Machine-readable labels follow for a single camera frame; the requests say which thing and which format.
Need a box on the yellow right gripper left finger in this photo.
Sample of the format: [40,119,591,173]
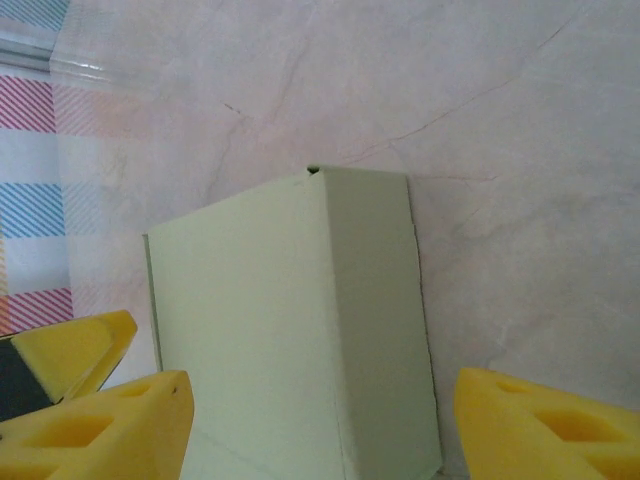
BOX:
[0,368,195,480]

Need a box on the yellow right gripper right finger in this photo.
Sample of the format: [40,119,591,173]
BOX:
[452,367,640,480]

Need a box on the light green paper box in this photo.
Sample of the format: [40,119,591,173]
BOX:
[143,164,445,480]

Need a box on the aluminium corner post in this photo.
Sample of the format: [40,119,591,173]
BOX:
[0,34,57,71]

